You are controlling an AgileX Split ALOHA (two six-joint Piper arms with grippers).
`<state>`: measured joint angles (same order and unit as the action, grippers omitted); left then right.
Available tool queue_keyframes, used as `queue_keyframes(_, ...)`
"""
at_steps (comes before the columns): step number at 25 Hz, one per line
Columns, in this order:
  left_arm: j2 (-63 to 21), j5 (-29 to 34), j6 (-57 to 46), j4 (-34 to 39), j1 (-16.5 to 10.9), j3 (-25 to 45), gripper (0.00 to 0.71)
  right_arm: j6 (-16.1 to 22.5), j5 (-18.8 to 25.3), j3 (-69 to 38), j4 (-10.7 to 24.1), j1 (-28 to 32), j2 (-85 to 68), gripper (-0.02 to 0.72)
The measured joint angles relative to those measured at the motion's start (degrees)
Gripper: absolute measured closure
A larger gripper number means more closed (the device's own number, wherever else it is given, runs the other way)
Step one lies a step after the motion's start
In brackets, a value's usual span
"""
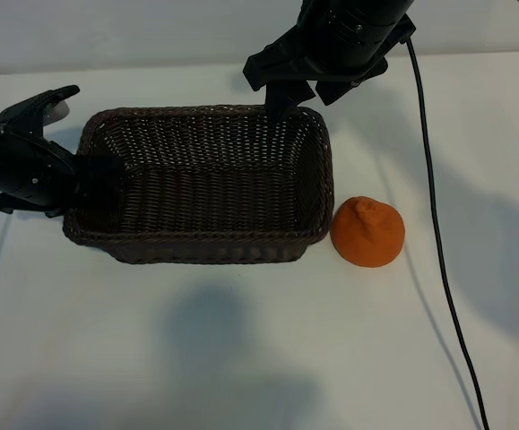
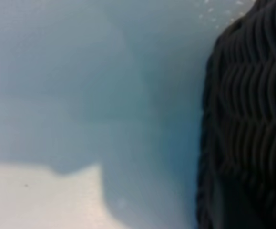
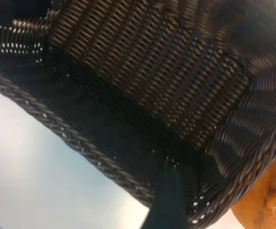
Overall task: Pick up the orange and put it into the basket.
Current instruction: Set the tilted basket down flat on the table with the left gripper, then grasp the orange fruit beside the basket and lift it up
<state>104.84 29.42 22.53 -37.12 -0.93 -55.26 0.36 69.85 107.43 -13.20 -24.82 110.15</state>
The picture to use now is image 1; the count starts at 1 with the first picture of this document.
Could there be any dark brown wicker basket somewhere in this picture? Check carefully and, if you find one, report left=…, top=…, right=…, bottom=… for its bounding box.
left=61, top=105, right=335, bottom=266

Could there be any long black cable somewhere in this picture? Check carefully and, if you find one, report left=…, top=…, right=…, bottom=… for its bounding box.
left=402, top=38, right=491, bottom=430

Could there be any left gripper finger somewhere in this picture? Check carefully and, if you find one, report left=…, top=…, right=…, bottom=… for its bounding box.
left=74, top=154, right=125, bottom=212

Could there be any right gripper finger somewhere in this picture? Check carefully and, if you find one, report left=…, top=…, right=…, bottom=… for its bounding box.
left=263, top=80, right=317, bottom=124
left=242, top=25, right=315, bottom=94

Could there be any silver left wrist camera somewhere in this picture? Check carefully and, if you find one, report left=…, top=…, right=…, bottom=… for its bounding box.
left=43, top=99, right=73, bottom=121

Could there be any black left camera bracket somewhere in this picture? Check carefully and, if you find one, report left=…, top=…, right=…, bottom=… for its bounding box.
left=0, top=84, right=81, bottom=129

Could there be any orange fruit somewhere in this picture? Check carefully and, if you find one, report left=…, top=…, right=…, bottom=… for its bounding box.
left=329, top=195, right=406, bottom=269

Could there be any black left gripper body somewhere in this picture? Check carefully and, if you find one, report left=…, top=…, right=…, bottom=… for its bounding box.
left=0, top=106, right=80, bottom=219

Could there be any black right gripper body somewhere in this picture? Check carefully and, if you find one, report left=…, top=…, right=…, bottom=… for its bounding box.
left=297, top=0, right=417, bottom=108

